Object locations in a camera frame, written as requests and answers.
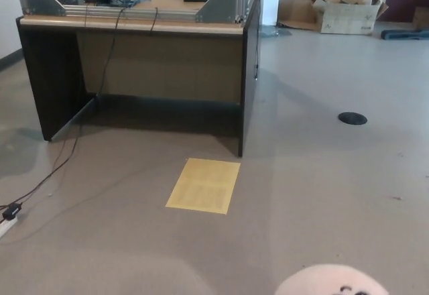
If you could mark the pink plush dumpling toy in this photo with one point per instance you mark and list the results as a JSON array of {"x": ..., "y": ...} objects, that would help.
[{"x": 318, "y": 281}]

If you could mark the yellow paper sheet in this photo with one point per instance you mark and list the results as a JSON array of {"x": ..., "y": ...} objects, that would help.
[{"x": 204, "y": 186}]

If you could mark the dark wooden desk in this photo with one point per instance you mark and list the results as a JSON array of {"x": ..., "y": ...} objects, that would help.
[{"x": 151, "y": 70}]

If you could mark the black round floor cover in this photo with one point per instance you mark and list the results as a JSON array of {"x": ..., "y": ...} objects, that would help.
[{"x": 352, "y": 118}]

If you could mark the flattened cardboard sheet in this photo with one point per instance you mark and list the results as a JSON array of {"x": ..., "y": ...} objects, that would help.
[{"x": 300, "y": 20}]

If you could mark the open cardboard box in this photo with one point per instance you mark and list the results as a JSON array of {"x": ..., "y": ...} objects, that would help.
[{"x": 348, "y": 18}]

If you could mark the blue foam piece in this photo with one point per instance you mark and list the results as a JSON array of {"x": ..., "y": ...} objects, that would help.
[{"x": 405, "y": 35}]

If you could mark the black power adapter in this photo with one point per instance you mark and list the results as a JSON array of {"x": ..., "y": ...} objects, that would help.
[{"x": 12, "y": 210}]

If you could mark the white power strip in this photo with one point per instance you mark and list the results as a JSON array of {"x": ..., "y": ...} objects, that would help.
[{"x": 7, "y": 226}]

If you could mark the brown cardboard box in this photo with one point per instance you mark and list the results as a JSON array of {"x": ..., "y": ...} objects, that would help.
[{"x": 423, "y": 18}]

